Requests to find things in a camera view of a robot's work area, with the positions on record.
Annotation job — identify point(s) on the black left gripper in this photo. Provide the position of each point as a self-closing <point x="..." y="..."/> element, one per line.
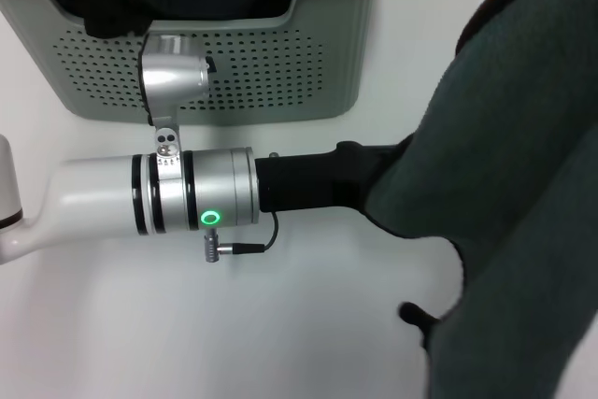
<point x="308" y="184"/>

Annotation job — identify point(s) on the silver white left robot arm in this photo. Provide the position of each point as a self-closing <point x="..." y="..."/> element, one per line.
<point x="103" y="193"/>

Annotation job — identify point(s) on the black brand label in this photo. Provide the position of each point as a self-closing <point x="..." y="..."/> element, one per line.
<point x="211" y="65"/>

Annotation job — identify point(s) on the silver connector stub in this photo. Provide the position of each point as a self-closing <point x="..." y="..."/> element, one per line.
<point x="274" y="154"/>

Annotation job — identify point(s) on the dark green towel black trim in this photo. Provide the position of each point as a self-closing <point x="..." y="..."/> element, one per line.
<point x="514" y="184"/>

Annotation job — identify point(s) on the green perforated plastic storage box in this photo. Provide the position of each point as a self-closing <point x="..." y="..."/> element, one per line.
<point x="280" y="67"/>

